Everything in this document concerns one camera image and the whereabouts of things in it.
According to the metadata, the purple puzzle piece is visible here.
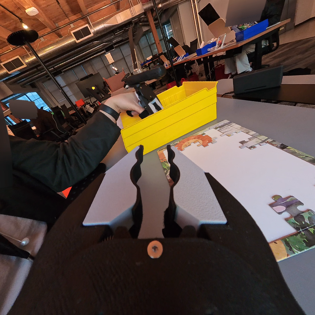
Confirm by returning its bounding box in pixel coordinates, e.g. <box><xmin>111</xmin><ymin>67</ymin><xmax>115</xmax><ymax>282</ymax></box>
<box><xmin>269</xmin><ymin>195</ymin><xmax>305</xmax><ymax>216</ymax></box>

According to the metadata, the person's pink clothing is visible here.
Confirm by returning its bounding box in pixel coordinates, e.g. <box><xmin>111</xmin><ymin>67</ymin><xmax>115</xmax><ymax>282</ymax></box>
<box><xmin>0</xmin><ymin>214</ymin><xmax>48</xmax><ymax>315</ymax></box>

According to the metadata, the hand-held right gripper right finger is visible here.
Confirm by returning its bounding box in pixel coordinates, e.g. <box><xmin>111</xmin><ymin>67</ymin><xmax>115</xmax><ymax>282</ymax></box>
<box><xmin>166</xmin><ymin>145</ymin><xmax>227</xmax><ymax>227</ymax></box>

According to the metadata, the black pole stand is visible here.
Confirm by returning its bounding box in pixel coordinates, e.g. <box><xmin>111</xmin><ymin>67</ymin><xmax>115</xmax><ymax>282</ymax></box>
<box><xmin>152</xmin><ymin>0</ymin><xmax>179</xmax><ymax>86</ymax></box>

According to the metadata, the black monitor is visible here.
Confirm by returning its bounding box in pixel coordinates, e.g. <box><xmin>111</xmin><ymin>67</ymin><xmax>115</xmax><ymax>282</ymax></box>
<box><xmin>76</xmin><ymin>73</ymin><xmax>106</xmax><ymax>97</ymax></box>

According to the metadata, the white drawstring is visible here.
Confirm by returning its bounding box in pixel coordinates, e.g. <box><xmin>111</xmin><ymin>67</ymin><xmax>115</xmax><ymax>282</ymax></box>
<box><xmin>0</xmin><ymin>231</ymin><xmax>30</xmax><ymax>246</ymax></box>

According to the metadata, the wooden background desk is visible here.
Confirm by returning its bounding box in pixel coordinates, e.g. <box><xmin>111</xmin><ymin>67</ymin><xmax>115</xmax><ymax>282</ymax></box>
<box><xmin>172</xmin><ymin>18</ymin><xmax>291</xmax><ymax>64</ymax></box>

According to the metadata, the black pole with disc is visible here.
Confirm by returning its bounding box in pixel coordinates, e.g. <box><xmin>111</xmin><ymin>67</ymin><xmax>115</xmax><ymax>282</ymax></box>
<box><xmin>7</xmin><ymin>30</ymin><xmax>87</xmax><ymax>125</ymax></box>

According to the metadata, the yellow plastic bin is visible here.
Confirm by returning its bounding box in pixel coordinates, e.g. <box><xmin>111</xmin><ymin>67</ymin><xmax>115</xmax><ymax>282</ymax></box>
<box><xmin>120</xmin><ymin>81</ymin><xmax>218</xmax><ymax>155</ymax></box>

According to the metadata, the person's left hand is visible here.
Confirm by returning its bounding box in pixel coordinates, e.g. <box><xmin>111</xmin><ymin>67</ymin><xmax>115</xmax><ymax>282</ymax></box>
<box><xmin>105</xmin><ymin>92</ymin><xmax>148</xmax><ymax>118</ymax></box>

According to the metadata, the blue box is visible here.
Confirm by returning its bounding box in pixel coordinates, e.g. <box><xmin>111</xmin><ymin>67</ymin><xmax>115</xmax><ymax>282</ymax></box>
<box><xmin>196</xmin><ymin>42</ymin><xmax>217</xmax><ymax>56</ymax></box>
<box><xmin>235</xmin><ymin>18</ymin><xmax>269</xmax><ymax>42</ymax></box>

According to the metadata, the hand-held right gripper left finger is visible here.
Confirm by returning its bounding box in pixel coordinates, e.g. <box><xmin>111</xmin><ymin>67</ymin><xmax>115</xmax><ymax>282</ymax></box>
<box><xmin>82</xmin><ymin>145</ymin><xmax>144</xmax><ymax>229</ymax></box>

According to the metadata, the ceiling air vent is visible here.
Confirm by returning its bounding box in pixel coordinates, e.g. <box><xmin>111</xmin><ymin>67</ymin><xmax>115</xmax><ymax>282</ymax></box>
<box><xmin>0</xmin><ymin>55</ymin><xmax>27</xmax><ymax>73</ymax></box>
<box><xmin>71</xmin><ymin>24</ymin><xmax>94</xmax><ymax>43</ymax></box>

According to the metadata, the black charger box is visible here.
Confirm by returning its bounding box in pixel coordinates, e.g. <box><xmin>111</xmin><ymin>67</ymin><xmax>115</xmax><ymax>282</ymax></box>
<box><xmin>232</xmin><ymin>65</ymin><xmax>284</xmax><ymax>95</ymax></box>

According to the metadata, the black wristband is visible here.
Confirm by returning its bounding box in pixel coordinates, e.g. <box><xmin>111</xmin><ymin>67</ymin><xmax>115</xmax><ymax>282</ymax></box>
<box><xmin>98</xmin><ymin>103</ymin><xmax>120</xmax><ymax>123</ymax></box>

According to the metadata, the small wooden document board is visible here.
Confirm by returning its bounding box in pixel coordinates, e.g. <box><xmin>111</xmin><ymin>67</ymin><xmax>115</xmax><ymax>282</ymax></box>
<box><xmin>208</xmin><ymin>17</ymin><xmax>232</xmax><ymax>37</ymax></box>

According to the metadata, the black office chair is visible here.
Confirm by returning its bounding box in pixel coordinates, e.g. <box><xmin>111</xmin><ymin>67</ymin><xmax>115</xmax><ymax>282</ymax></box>
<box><xmin>246</xmin><ymin>27</ymin><xmax>281</xmax><ymax>69</ymax></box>

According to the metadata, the puzzle frame tray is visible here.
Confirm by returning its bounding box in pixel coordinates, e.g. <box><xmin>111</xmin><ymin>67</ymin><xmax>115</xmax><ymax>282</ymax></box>
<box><xmin>157</xmin><ymin>120</ymin><xmax>315</xmax><ymax>262</ymax></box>

